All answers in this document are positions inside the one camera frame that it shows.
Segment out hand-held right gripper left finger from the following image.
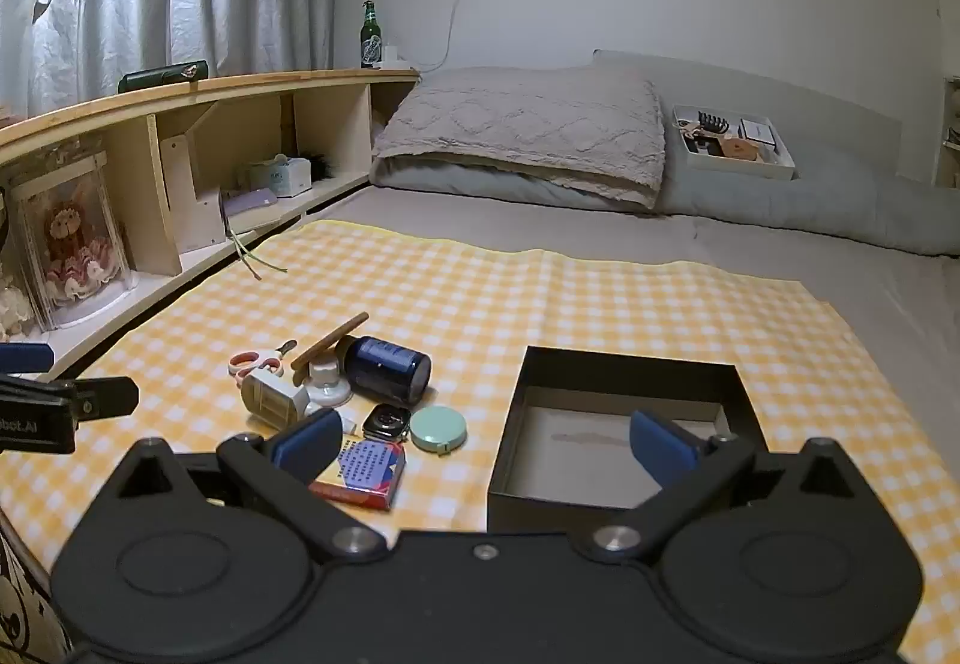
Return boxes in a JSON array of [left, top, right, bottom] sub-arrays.
[[94, 407, 395, 564]]

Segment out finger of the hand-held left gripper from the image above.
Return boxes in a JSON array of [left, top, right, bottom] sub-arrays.
[[0, 373, 140, 423], [0, 343, 55, 374]]

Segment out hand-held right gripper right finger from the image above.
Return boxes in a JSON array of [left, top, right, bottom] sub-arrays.
[[589, 409, 863, 564]]

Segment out grey plastic stamp tool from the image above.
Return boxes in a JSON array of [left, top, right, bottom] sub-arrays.
[[240, 368, 312, 426]]

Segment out white plastic knob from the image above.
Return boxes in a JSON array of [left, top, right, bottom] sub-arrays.
[[306, 356, 353, 408]]

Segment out colourful card box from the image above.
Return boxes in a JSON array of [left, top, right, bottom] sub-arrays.
[[309, 437, 407, 512]]

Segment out black cardboard box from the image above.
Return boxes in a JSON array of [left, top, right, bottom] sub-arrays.
[[487, 345, 770, 534]]

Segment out round cork panda coaster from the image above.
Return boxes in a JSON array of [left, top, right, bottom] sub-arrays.
[[290, 311, 371, 389]]

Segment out black smartwatch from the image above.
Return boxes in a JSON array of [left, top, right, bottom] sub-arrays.
[[362, 403, 412, 444]]

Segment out dark blue jar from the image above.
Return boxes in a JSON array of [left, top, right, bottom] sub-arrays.
[[343, 335, 434, 408]]

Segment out plush toy in clear case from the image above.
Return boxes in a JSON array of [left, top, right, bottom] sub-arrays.
[[11, 152, 137, 329]]

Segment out mint round compact mirror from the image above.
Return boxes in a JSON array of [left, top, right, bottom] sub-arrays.
[[409, 405, 468, 450]]

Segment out beige printed cloth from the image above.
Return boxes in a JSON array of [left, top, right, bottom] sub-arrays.
[[0, 514, 80, 664]]

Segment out yellow checkered mat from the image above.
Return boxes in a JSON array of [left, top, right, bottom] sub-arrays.
[[0, 219, 960, 664]]

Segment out light wooden board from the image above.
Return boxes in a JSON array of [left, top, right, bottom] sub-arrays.
[[159, 135, 227, 255]]

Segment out purple book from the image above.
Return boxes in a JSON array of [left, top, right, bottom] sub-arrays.
[[223, 188, 281, 220]]

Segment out white tissue box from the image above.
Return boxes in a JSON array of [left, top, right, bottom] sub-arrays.
[[246, 155, 312, 199]]

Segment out white tray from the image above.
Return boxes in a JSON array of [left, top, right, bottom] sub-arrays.
[[671, 104, 796, 181]]

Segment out green glasses case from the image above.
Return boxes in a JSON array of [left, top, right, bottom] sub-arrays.
[[118, 60, 209, 94]]

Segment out wooden bedside shelf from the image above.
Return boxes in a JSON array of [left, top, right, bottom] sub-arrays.
[[0, 68, 421, 376]]

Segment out grey textured pillow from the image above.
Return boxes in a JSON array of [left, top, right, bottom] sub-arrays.
[[371, 66, 667, 209]]

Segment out grey curtain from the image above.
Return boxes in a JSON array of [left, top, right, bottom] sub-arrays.
[[0, 0, 336, 119]]

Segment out green glass bottle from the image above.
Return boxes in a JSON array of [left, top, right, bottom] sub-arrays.
[[360, 0, 383, 69]]

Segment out orange handled scissors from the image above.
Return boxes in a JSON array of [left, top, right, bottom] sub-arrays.
[[229, 340, 299, 380]]

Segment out green strings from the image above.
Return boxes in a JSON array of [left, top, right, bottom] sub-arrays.
[[229, 225, 289, 280]]

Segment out white cable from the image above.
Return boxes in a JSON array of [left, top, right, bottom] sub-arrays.
[[418, 0, 472, 73]]

